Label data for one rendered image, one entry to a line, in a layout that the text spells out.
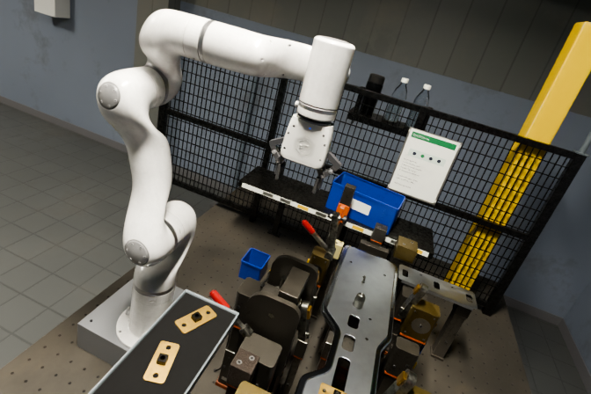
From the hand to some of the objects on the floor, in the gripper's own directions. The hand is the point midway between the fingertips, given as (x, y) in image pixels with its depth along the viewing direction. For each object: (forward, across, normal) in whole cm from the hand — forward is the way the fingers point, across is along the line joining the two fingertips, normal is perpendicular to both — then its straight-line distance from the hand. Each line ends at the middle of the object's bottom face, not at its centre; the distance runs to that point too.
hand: (297, 180), depth 86 cm
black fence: (+145, +5, -91) cm, 171 cm away
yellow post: (+145, -73, -98) cm, 190 cm away
